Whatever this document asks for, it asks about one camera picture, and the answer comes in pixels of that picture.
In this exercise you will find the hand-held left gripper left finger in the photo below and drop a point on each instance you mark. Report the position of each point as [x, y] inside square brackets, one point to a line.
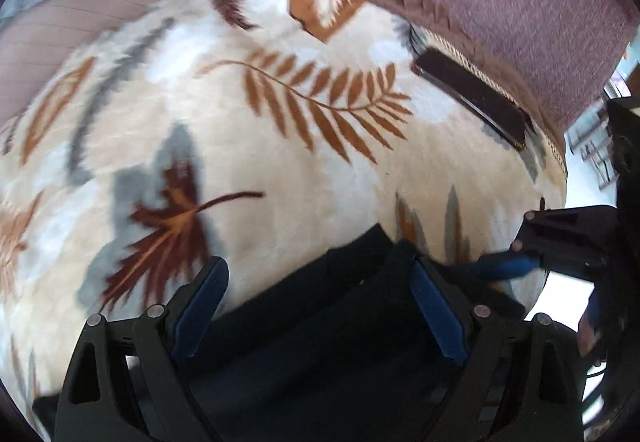
[197, 309]

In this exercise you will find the pink striped sheet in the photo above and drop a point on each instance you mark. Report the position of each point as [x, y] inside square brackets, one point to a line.
[75, 17]

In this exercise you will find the black phone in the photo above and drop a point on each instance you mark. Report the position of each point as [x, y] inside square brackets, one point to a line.
[472, 97]

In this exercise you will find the leaf-printed cream blanket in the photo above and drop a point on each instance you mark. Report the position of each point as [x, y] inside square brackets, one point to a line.
[260, 132]

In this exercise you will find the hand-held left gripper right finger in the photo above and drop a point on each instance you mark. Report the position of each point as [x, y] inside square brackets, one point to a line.
[440, 312]

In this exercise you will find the black pants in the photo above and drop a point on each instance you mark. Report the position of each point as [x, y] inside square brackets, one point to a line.
[320, 347]

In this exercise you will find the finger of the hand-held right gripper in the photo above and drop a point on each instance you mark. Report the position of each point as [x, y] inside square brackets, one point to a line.
[510, 268]

